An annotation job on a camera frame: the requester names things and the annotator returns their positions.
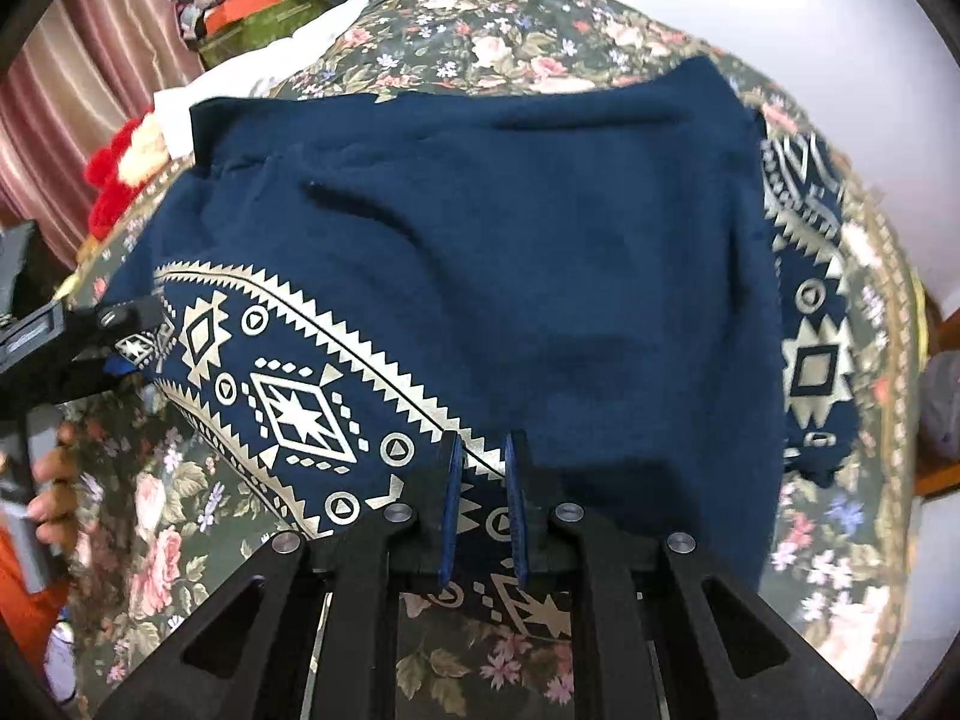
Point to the floral bedspread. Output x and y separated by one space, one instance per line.
487 22

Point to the white bed sheet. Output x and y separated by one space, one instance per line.
225 90

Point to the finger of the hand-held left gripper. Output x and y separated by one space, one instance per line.
135 315
112 371

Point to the red and cream pompom item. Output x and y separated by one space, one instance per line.
112 172

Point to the navy patterned hoodie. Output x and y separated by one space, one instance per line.
525 240

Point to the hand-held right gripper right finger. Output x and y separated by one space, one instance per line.
517 517

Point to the orange box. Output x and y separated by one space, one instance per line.
240 9

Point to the pink curtain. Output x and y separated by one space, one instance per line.
90 90

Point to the grey bag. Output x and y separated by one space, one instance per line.
945 405

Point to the green patterned cloth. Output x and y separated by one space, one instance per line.
255 37

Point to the person's left hand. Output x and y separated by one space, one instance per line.
54 499

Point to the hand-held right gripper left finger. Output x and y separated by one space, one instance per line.
450 525

